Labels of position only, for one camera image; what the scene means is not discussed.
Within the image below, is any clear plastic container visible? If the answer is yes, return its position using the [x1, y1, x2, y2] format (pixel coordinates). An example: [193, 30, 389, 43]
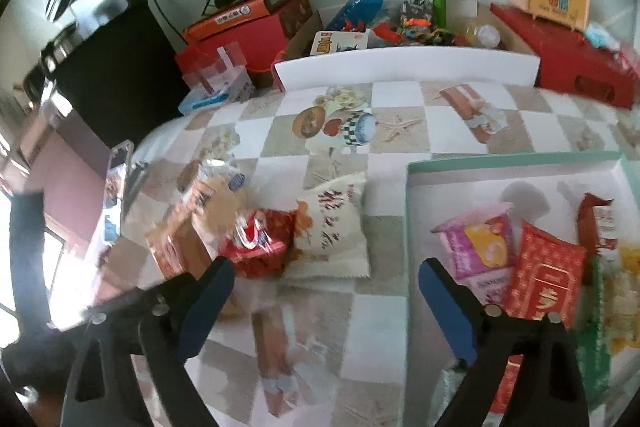
[178, 68, 254, 116]
[181, 43, 249, 88]

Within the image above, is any smartphone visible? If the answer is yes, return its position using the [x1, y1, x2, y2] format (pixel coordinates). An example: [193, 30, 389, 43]
[101, 138, 135, 249]

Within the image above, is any white printed card box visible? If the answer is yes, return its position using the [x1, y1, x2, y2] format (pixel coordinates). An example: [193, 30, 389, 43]
[309, 30, 372, 58]

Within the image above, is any clear round bottle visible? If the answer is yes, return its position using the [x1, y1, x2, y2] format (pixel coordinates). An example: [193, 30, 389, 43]
[466, 23, 502, 48]

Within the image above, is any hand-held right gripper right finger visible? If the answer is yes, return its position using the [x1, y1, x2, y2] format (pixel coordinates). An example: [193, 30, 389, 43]
[418, 256, 589, 427]

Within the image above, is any yellow snack packet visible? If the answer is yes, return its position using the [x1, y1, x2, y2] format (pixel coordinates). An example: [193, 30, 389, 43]
[599, 246, 640, 354]

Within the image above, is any blue bottle with white cap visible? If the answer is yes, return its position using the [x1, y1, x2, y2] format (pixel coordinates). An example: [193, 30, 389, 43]
[326, 0, 392, 34]

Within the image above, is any orange and beige cracker pack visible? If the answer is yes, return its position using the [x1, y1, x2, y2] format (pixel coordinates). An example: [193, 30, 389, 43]
[144, 178, 242, 280]

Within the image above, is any crinkled red snack packet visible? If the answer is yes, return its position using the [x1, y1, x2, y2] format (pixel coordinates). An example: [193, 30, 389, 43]
[219, 206, 299, 279]

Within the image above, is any flat red box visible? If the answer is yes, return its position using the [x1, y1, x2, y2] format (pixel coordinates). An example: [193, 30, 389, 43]
[489, 2, 640, 111]

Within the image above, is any white packet with black calligraphy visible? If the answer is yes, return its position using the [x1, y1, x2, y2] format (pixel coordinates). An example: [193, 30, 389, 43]
[284, 171, 372, 282]

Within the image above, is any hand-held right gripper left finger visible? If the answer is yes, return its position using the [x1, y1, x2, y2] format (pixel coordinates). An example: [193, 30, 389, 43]
[61, 256, 237, 427]

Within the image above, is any pile of small toys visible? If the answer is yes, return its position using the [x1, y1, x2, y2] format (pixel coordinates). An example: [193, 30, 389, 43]
[369, 0, 467, 48]

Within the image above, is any pink snack packet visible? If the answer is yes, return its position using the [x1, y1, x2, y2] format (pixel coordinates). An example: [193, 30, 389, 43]
[431, 201, 519, 309]

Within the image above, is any checkered tablecloth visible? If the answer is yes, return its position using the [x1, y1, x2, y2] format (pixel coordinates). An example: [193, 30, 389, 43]
[50, 79, 640, 427]

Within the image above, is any small dark red snack packet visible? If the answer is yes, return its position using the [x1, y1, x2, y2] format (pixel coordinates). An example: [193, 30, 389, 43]
[576, 192, 619, 254]

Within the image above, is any light blue cloth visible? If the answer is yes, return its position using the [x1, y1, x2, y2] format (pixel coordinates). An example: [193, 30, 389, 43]
[584, 23, 622, 52]

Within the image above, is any flat orange box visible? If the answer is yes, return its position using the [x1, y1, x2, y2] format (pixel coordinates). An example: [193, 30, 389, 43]
[181, 0, 272, 44]

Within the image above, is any white tray with teal rim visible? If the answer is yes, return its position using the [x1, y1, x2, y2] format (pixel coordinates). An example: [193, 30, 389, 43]
[404, 151, 640, 427]

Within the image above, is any clear bread bag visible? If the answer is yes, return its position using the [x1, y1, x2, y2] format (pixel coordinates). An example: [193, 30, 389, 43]
[189, 158, 252, 219]

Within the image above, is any open cardboard box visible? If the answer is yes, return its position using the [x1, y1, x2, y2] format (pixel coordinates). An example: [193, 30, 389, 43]
[281, 0, 542, 64]

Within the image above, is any large red gift box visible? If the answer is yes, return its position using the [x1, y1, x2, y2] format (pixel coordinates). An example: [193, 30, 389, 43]
[174, 0, 315, 90]

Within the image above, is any red packet with gold pattern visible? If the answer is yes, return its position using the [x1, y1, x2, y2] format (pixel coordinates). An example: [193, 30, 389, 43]
[504, 221, 589, 329]

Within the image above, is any black cabinet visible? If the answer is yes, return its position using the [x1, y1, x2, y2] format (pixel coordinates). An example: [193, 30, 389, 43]
[49, 0, 192, 148]

